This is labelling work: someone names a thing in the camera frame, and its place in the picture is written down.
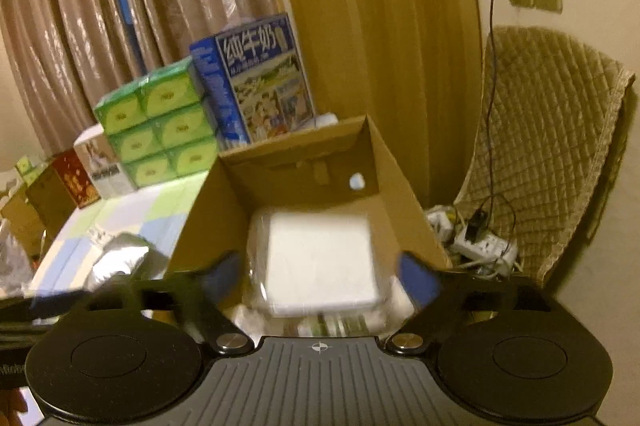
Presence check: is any silver foil pouch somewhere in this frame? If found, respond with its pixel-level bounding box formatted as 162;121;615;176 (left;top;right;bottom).
84;232;169;291

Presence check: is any green white medicine box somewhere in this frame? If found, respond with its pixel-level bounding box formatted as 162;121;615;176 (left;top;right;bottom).
295;315;384;337

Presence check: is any clear bag white pad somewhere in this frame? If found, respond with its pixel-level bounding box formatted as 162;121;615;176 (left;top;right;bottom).
244;207;396;319

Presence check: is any white ointment box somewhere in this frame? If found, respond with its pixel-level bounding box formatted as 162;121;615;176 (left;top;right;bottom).
87;226;115;249

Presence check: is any crumpled plastic bag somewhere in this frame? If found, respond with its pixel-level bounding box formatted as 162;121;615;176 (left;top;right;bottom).
0;218;34;297

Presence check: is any white power strip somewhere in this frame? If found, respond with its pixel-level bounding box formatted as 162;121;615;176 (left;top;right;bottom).
424;205;518;279

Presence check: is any brown cardboard carton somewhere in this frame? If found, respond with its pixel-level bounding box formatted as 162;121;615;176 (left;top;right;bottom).
1;165;76;259

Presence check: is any brown cardboard box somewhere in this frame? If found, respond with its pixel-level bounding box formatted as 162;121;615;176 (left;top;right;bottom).
169;116;449;338

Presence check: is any green tissue pack stack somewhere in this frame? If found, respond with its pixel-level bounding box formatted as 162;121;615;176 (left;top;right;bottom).
93;57;219;188

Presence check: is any white appliance box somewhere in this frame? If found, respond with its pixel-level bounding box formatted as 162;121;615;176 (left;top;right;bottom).
74;124;136;200

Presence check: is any quilted chair cushion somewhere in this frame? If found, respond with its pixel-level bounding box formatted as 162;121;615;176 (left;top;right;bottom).
454;26;634;284

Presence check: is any blue milk carton box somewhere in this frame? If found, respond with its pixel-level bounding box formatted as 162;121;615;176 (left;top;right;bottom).
190;14;314;149

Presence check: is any mustard yellow curtain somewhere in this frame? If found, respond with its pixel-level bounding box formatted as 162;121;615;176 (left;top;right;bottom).
290;0;482;206

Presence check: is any black charger cable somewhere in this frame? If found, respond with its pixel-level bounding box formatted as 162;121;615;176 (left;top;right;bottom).
466;0;524;257

